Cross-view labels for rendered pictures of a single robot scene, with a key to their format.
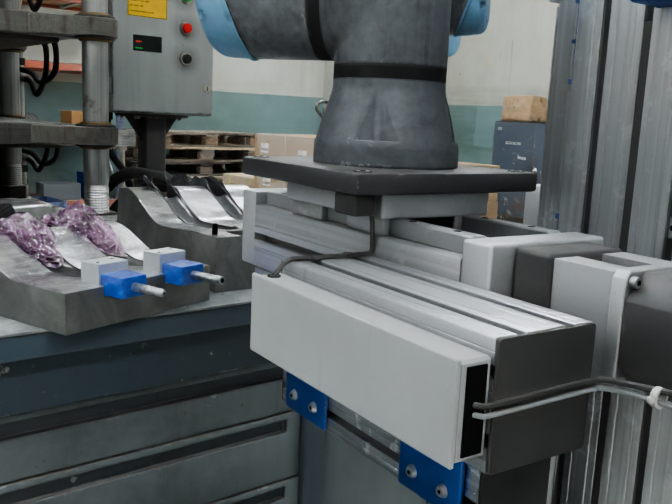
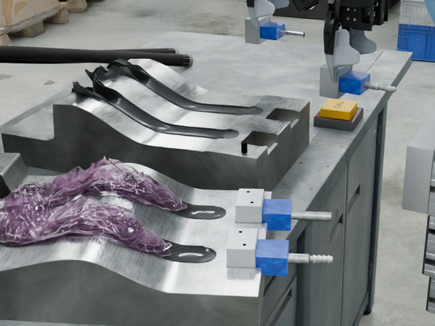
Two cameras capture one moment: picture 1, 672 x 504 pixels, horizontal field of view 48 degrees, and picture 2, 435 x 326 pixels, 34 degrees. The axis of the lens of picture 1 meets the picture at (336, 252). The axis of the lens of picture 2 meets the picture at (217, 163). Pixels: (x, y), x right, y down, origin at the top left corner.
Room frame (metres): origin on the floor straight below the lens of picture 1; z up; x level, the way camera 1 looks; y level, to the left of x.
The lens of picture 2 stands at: (0.31, 0.66, 1.36)
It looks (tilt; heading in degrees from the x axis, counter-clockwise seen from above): 26 degrees down; 335
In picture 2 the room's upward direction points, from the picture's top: 3 degrees counter-clockwise
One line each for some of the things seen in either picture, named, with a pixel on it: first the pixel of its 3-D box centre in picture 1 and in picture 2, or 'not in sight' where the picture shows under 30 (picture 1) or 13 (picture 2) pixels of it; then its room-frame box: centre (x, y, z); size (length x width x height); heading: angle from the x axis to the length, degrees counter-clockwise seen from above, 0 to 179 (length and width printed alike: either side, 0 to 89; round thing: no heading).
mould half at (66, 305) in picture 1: (33, 253); (83, 231); (1.16, 0.47, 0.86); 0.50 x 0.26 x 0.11; 57
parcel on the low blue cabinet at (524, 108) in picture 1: (524, 108); not in sight; (8.58, -2.02, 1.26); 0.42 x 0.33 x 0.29; 37
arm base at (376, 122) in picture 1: (387, 116); not in sight; (0.80, -0.05, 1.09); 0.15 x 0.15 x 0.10
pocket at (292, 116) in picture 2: not in sight; (282, 124); (1.31, 0.07, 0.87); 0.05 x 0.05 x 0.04; 39
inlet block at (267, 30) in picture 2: not in sight; (276, 31); (1.64, -0.11, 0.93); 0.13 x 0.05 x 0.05; 33
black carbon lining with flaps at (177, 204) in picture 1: (208, 201); (158, 97); (1.43, 0.25, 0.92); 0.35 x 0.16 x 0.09; 39
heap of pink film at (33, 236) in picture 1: (38, 225); (84, 201); (1.16, 0.46, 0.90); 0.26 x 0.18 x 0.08; 57
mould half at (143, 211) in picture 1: (208, 225); (155, 119); (1.45, 0.25, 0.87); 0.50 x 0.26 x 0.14; 39
